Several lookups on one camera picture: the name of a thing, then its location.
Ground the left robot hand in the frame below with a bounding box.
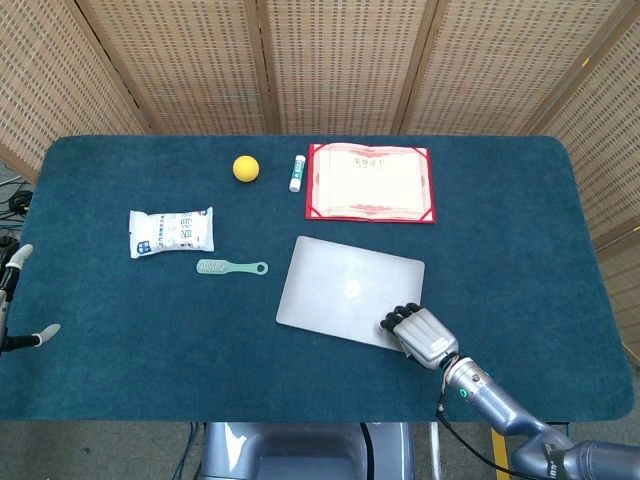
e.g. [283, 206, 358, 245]
[0, 243, 62, 354]

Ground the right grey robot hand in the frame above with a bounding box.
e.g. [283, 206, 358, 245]
[379, 301, 460, 371]

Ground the grey aluminium laptop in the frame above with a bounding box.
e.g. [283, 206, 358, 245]
[275, 235, 427, 354]

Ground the metal table leg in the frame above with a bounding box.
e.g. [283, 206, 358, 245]
[428, 422, 444, 480]

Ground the white wet wipes pack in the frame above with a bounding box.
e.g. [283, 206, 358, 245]
[128, 206, 216, 260]

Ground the dark blue table cloth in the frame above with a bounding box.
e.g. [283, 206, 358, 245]
[0, 134, 635, 424]

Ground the certificate in red folder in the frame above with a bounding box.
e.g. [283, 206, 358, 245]
[304, 143, 438, 224]

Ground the woven bamboo screen panel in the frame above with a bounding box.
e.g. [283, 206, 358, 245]
[259, 0, 444, 136]
[524, 0, 640, 361]
[74, 0, 281, 136]
[0, 0, 151, 184]
[399, 0, 624, 136]

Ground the blue-grey robot torso base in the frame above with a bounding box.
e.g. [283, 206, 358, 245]
[199, 422, 416, 480]

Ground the mint green scrub brush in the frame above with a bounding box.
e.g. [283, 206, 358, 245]
[196, 258, 270, 276]

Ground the white glue stick tube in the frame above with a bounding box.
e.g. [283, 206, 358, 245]
[288, 154, 306, 193]

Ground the yellow foam ball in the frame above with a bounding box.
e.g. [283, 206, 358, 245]
[232, 155, 261, 184]

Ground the black floor cable bundle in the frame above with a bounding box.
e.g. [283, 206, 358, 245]
[0, 179, 34, 221]

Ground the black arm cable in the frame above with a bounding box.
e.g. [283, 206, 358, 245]
[436, 367, 519, 479]

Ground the blue cable at base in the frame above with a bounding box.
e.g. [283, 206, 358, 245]
[172, 422, 207, 480]

